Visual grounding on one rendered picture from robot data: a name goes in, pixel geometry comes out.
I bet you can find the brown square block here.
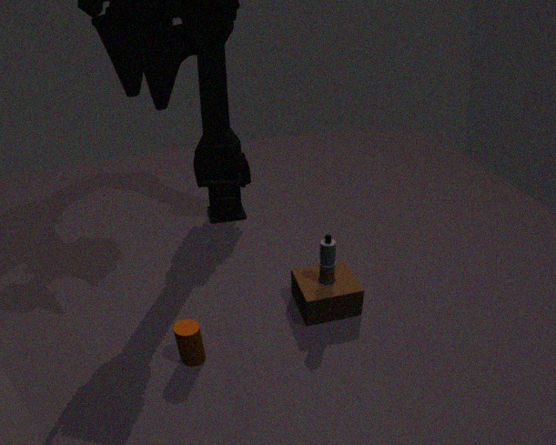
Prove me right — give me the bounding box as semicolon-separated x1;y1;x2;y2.
291;261;364;326

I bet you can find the orange cylinder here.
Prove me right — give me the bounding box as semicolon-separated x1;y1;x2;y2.
173;319;206;367

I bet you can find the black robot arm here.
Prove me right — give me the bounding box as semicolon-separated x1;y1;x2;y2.
179;0;251;224

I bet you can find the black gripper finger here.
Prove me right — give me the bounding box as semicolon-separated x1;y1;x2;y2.
143;43;197;110
91;4;164;97

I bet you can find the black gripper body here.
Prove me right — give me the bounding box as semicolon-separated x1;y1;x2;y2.
77;0;204;56

